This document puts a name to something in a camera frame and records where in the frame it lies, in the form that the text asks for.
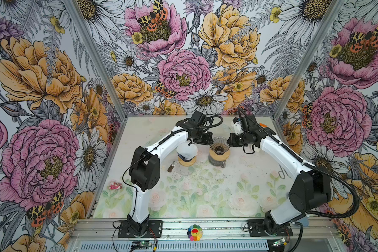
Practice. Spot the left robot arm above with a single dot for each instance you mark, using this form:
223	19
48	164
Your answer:
145	169

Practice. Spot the green circuit board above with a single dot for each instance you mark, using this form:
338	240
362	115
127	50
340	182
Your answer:
141	245

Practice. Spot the colourful flower toy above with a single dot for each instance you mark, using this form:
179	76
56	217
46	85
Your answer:
194	233

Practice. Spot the grey ribbed glass pitcher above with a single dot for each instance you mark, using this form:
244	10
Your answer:
217	163

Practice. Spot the blue glass dripper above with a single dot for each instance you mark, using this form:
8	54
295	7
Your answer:
186	158

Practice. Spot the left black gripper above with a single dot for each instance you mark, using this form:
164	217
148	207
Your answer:
207	141

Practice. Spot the grey glass dripper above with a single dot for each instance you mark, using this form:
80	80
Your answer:
219	145

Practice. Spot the clear glass carafe wooden handle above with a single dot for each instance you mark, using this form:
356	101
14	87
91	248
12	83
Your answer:
177	168

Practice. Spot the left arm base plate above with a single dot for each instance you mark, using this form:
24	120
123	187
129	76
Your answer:
151	228

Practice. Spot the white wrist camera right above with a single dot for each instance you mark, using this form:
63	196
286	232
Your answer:
237	126

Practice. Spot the metal tongs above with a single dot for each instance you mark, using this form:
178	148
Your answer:
282	173

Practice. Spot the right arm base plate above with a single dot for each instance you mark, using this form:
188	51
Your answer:
255	227

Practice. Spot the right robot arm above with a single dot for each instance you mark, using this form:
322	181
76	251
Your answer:
310	188

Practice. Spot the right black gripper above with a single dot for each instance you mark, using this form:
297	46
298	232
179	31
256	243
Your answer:
232	140

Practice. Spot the white paper coffee filter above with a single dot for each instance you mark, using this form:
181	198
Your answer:
187	149

